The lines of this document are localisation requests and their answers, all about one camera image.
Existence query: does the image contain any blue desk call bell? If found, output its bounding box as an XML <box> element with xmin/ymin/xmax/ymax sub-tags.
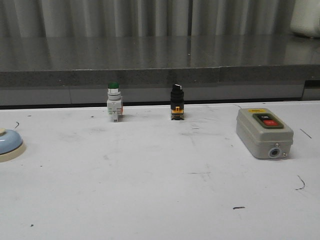
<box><xmin>0</xmin><ymin>128</ymin><xmax>26</xmax><ymax>163</ymax></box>

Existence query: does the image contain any green pushbutton switch white body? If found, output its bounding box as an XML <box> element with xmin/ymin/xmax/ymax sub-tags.
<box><xmin>107</xmin><ymin>82</ymin><xmax>123</xmax><ymax>122</ymax></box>

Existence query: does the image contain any white container on counter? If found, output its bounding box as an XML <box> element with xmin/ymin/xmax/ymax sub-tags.
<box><xmin>290</xmin><ymin>0</ymin><xmax>320</xmax><ymax>38</ymax></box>

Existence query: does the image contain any black rotary selector switch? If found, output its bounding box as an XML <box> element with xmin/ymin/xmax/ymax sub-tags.
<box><xmin>170</xmin><ymin>84</ymin><xmax>184</xmax><ymax>120</ymax></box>

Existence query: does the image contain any grey on-off switch box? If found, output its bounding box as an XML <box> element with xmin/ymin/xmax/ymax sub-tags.
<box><xmin>236</xmin><ymin>108</ymin><xmax>294</xmax><ymax>159</ymax></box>

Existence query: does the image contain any grey stone counter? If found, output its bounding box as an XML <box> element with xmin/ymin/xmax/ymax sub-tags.
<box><xmin>0</xmin><ymin>34</ymin><xmax>320</xmax><ymax>108</ymax></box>

